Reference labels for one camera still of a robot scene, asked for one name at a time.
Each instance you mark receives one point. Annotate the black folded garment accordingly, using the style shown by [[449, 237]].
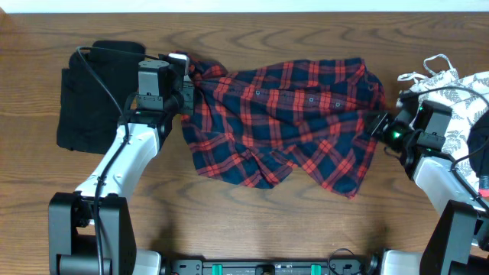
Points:
[[88, 116]]

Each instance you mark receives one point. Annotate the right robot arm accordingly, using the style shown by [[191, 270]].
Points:
[[417, 135]]

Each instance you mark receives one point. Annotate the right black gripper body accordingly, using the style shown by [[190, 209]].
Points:
[[394, 134]]

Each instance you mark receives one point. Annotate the red navy plaid shirt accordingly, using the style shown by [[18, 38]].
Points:
[[253, 127]]

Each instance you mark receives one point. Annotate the dark navy garment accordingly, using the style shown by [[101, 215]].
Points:
[[478, 146]]

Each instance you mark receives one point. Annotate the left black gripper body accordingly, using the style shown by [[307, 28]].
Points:
[[182, 101]]

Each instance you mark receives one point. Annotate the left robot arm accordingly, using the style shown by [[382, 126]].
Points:
[[90, 229]]

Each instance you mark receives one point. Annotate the white fern print cloth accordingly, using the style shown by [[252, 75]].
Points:
[[467, 96]]

